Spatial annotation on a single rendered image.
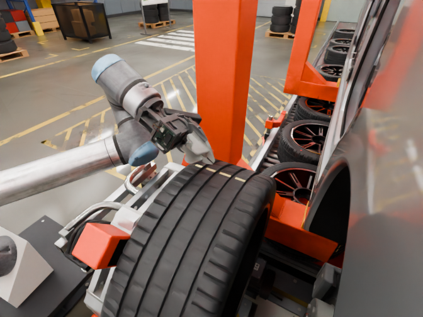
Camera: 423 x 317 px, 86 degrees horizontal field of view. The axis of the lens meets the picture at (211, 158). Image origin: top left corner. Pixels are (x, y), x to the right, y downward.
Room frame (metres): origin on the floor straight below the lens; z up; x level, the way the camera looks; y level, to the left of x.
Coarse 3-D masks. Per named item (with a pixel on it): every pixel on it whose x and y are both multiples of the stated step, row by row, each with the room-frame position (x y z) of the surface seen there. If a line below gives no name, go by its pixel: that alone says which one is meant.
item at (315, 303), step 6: (336, 282) 0.28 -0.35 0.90; (336, 288) 0.26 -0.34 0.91; (330, 294) 0.27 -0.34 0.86; (336, 294) 0.25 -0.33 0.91; (312, 300) 0.25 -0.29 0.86; (318, 300) 0.24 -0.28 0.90; (330, 300) 0.25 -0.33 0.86; (312, 306) 0.23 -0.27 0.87; (318, 306) 0.21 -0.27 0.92; (324, 306) 0.22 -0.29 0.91; (330, 306) 0.22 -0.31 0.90; (312, 312) 0.21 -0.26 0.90; (318, 312) 0.20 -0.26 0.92; (324, 312) 0.20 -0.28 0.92; (330, 312) 0.20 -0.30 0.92
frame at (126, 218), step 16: (160, 176) 0.48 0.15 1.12; (144, 192) 0.42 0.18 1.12; (128, 208) 0.36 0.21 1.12; (144, 208) 0.37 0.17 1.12; (112, 224) 0.33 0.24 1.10; (128, 224) 0.32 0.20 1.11; (96, 272) 0.26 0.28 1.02; (112, 272) 0.25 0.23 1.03; (96, 288) 0.23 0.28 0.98; (96, 304) 0.20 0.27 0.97
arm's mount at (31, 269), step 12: (0, 228) 0.67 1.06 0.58; (24, 240) 0.60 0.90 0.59; (24, 252) 0.56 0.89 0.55; (36, 252) 0.59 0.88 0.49; (24, 264) 0.54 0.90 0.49; (36, 264) 0.56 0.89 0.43; (48, 264) 0.60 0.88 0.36; (12, 276) 0.49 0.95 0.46; (24, 276) 0.51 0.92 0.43; (36, 276) 0.53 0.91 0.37; (0, 288) 0.46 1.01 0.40; (12, 288) 0.45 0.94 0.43; (24, 288) 0.48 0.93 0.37; (12, 300) 0.42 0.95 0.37; (24, 300) 0.45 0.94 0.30
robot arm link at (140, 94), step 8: (136, 88) 0.52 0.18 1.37; (144, 88) 0.53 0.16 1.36; (152, 88) 0.54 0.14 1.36; (128, 96) 0.51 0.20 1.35; (136, 96) 0.51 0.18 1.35; (144, 96) 0.51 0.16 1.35; (152, 96) 0.52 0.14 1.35; (160, 96) 0.55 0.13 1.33; (128, 104) 0.50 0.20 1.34; (136, 104) 0.49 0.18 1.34; (128, 112) 0.51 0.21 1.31; (136, 112) 0.49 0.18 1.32
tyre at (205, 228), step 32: (160, 192) 0.37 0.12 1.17; (192, 192) 0.36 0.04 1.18; (224, 192) 0.36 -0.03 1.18; (256, 192) 0.37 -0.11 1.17; (160, 224) 0.29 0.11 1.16; (192, 224) 0.28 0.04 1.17; (224, 224) 0.28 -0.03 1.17; (256, 224) 0.32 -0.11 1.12; (128, 256) 0.24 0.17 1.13; (160, 256) 0.23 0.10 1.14; (192, 256) 0.22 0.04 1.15; (224, 256) 0.22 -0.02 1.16; (128, 288) 0.19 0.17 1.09; (160, 288) 0.18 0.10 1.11; (192, 288) 0.18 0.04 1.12; (224, 288) 0.17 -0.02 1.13
